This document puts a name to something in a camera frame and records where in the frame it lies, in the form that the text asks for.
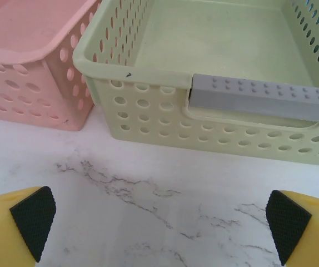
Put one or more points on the pink perforated plastic basket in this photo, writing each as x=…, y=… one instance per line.
x=23, y=27

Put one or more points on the green perforated plastic basket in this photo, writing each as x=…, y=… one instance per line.
x=218, y=33

